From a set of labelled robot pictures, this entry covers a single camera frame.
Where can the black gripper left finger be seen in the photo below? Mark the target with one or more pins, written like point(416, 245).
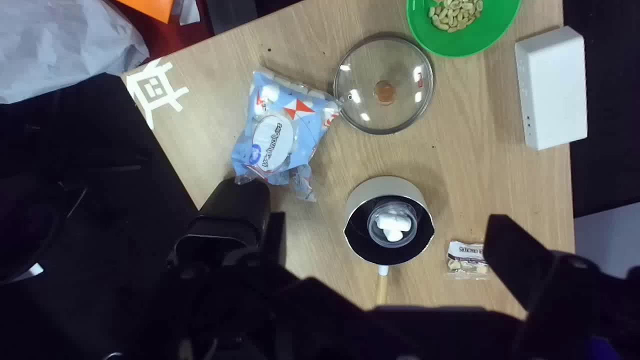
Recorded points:
point(275, 236)

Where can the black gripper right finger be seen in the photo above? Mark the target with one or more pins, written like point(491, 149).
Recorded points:
point(513, 256)

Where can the clear glass pot lid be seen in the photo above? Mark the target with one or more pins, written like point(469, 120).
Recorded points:
point(382, 82)

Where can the small candy packet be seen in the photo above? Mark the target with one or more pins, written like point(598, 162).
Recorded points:
point(466, 256)

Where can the blue and white snack bag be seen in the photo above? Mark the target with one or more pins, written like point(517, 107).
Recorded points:
point(282, 133)

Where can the white power box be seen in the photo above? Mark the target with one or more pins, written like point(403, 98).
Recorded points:
point(551, 87)

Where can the white paper with character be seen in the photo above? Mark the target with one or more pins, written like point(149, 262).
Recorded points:
point(157, 87)

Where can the black trash bin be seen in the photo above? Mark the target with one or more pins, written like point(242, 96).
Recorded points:
point(72, 172)

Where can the green plastic bowl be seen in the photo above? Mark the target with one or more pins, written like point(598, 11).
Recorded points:
point(462, 32)

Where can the pile of peanuts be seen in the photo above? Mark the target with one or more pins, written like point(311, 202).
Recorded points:
point(454, 13)

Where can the orange folder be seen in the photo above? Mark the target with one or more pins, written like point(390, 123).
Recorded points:
point(153, 7)

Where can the white plastic bag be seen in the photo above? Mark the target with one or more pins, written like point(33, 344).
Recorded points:
point(61, 41)

